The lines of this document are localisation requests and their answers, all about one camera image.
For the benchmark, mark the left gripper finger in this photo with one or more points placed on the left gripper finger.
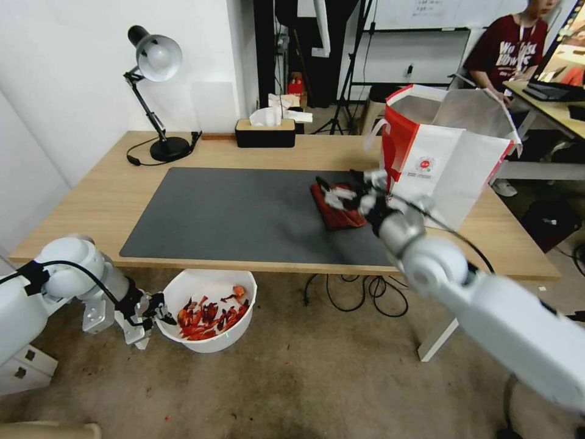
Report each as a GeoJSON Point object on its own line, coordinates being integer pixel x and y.
{"type": "Point", "coordinates": [167, 319]}
{"type": "Point", "coordinates": [156, 303]}

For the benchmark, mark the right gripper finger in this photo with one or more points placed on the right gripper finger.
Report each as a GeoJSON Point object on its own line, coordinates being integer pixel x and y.
{"type": "Point", "coordinates": [339, 196]}
{"type": "Point", "coordinates": [375, 178]}

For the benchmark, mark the dark red towel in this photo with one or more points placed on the dark red towel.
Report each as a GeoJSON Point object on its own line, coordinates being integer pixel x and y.
{"type": "Point", "coordinates": [340, 219]}

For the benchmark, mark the white round plastic container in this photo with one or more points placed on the white round plastic container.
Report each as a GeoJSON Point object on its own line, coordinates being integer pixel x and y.
{"type": "Point", "coordinates": [215, 344]}

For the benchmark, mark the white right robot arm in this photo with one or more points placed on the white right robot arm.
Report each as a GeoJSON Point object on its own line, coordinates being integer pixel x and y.
{"type": "Point", "coordinates": [493, 311]}

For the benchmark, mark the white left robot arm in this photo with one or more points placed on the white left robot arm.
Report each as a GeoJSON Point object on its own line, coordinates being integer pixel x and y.
{"type": "Point", "coordinates": [68, 265]}

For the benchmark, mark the red shrimp shells pile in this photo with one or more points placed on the red shrimp shells pile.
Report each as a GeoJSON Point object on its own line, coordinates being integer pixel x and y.
{"type": "Point", "coordinates": [205, 318]}

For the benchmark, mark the red white takeout bag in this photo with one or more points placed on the red white takeout bag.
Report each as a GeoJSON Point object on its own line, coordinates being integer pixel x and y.
{"type": "Point", "coordinates": [452, 164]}

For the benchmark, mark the black bag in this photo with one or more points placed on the black bag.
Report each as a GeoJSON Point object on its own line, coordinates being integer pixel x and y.
{"type": "Point", "coordinates": [548, 224]}

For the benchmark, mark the black tissue box wooden lid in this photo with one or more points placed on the black tissue box wooden lid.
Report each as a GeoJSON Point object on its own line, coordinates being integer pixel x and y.
{"type": "Point", "coordinates": [265, 135]}

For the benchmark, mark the black tripod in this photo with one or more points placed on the black tripod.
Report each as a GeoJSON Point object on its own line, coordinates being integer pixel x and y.
{"type": "Point", "coordinates": [349, 73]}

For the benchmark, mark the white tissue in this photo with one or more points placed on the white tissue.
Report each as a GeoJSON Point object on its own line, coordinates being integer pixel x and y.
{"type": "Point", "coordinates": [265, 116]}

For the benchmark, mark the dark grey desk mat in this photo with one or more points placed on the dark grey desk mat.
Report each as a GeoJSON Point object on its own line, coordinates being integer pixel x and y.
{"type": "Point", "coordinates": [228, 215]}

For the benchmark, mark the white drawer cabinet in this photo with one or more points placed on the white drawer cabinet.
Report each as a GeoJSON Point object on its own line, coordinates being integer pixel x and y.
{"type": "Point", "coordinates": [25, 366]}

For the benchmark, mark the person's white shoe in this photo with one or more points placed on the person's white shoe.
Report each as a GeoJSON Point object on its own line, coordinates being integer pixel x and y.
{"type": "Point", "coordinates": [505, 187]}

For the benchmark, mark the whiteboard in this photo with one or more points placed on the whiteboard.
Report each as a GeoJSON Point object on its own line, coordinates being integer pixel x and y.
{"type": "Point", "coordinates": [411, 50]}

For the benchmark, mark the white table leg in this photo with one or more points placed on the white table leg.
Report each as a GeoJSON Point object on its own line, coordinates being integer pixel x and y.
{"type": "Point", "coordinates": [436, 340]}

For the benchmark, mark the wooden side desk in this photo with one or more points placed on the wooden side desk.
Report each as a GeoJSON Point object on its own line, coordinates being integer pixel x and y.
{"type": "Point", "coordinates": [544, 114]}

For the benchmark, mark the person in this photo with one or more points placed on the person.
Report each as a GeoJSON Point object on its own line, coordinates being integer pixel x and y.
{"type": "Point", "coordinates": [507, 50]}

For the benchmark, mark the black keyboard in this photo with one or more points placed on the black keyboard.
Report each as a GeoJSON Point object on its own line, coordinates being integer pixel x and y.
{"type": "Point", "coordinates": [550, 91]}

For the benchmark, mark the computer monitor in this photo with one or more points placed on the computer monitor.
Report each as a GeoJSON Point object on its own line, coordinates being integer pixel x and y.
{"type": "Point", "coordinates": [564, 50]}

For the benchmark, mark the black white desk lamp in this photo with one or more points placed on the black white desk lamp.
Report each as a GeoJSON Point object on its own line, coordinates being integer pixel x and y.
{"type": "Point", "coordinates": [157, 57]}

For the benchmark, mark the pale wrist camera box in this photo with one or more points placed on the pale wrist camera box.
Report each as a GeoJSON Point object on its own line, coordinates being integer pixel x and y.
{"type": "Point", "coordinates": [136, 336]}

